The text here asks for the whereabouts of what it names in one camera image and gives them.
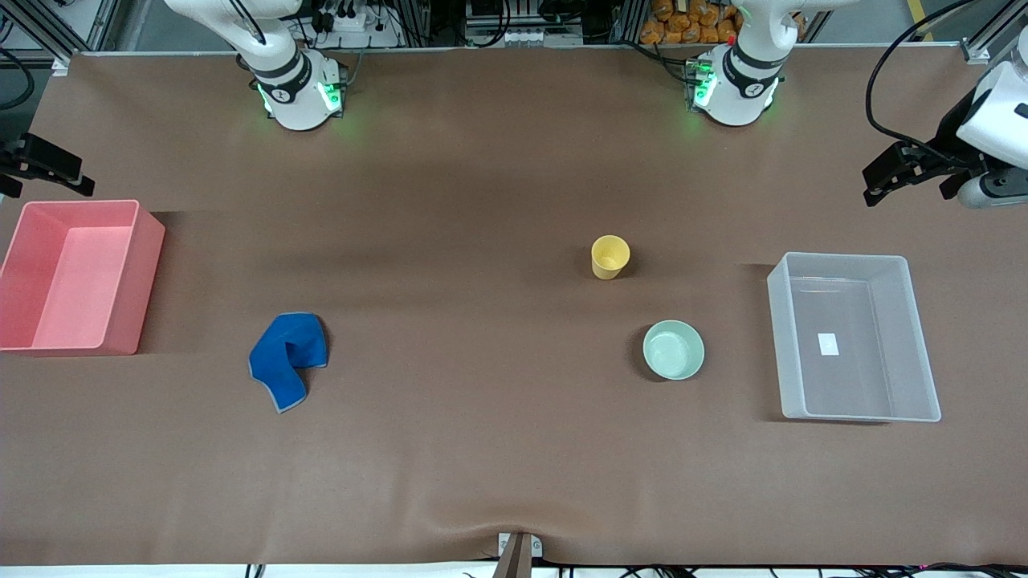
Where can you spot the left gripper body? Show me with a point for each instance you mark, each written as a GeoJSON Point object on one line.
{"type": "Point", "coordinates": [952, 134]}

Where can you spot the blue microfibre cloth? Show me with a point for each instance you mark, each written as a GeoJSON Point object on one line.
{"type": "Point", "coordinates": [285, 353]}

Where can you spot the mint green bowl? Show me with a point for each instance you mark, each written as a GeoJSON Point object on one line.
{"type": "Point", "coordinates": [673, 351]}

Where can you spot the yellow plastic cup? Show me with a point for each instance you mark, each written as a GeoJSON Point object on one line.
{"type": "Point", "coordinates": [609, 258]}

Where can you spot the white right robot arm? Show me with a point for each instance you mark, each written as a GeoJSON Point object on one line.
{"type": "Point", "coordinates": [297, 104]}

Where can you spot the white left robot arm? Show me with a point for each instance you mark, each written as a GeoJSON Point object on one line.
{"type": "Point", "coordinates": [735, 100]}

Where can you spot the pink plastic bin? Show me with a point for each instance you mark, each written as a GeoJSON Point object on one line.
{"type": "Point", "coordinates": [80, 281]}

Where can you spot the white paper label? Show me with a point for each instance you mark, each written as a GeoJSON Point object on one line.
{"type": "Point", "coordinates": [828, 343]}

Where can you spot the clear plastic bin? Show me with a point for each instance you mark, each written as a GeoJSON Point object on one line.
{"type": "Point", "coordinates": [843, 377]}

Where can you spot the orange snack pile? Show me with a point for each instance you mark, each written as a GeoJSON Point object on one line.
{"type": "Point", "coordinates": [691, 24]}

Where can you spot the white power strip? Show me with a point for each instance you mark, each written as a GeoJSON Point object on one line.
{"type": "Point", "coordinates": [353, 24]}

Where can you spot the large table cover mat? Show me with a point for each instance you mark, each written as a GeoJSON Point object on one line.
{"type": "Point", "coordinates": [482, 241]}

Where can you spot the metal table edge clamp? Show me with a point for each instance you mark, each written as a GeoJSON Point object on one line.
{"type": "Point", "coordinates": [518, 554]}

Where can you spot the aluminium frame post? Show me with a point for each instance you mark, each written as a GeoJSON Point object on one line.
{"type": "Point", "coordinates": [60, 67]}
{"type": "Point", "coordinates": [977, 53]}

